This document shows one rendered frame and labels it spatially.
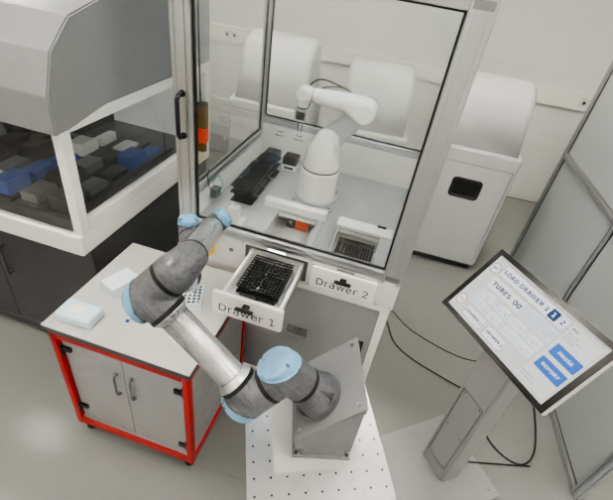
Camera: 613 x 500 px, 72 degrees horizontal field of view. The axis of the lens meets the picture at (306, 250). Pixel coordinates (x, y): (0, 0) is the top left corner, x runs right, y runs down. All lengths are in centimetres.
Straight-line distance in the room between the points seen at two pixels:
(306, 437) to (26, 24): 164
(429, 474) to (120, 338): 158
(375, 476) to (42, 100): 166
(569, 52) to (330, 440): 425
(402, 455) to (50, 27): 235
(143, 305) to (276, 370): 40
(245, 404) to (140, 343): 60
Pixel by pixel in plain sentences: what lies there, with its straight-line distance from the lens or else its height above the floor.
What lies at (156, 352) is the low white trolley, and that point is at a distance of 170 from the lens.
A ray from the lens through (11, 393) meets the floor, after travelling 273.
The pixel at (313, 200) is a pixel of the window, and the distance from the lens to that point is 169.
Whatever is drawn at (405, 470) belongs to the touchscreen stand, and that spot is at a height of 4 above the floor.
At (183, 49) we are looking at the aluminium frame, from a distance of 168.
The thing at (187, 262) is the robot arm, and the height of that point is 133.
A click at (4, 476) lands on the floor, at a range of 248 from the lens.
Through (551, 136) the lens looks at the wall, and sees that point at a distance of 513.
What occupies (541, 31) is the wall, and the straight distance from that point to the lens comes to 482.
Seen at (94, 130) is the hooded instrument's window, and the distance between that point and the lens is 200.
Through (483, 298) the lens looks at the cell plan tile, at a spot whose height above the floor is 106.
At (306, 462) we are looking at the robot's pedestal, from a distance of 147.
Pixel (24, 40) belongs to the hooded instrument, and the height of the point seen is 165.
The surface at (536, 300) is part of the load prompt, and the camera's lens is 169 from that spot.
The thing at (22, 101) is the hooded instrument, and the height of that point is 146.
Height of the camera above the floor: 206
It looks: 36 degrees down
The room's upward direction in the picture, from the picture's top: 9 degrees clockwise
